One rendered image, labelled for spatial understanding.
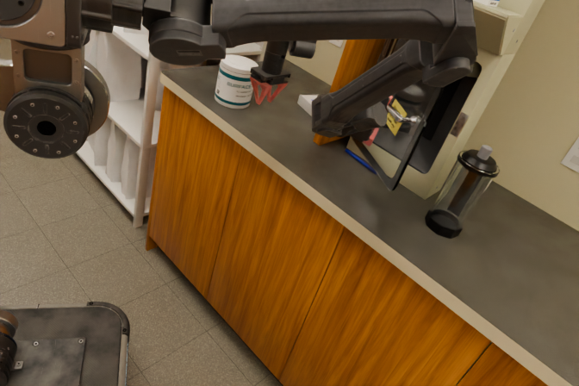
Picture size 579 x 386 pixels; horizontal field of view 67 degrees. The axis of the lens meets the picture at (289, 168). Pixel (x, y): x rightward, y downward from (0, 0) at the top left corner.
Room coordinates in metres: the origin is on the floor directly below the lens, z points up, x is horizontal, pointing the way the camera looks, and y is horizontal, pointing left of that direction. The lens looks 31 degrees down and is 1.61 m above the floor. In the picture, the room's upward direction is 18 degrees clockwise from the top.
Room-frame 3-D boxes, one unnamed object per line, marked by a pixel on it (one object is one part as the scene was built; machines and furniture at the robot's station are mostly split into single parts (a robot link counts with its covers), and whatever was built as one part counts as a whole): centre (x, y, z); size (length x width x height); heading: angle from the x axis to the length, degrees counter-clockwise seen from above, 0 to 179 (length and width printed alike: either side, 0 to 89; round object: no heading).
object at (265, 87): (1.15, 0.13, 1.14); 0.07 x 0.07 x 0.09; 55
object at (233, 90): (1.43, 0.27, 1.02); 0.13 x 0.13 x 0.15
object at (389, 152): (1.19, -0.23, 1.19); 0.30 x 0.01 x 0.40; 25
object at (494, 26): (1.20, -0.26, 1.46); 0.32 x 0.12 x 0.10; 56
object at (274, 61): (1.15, 0.13, 1.21); 0.10 x 0.07 x 0.07; 145
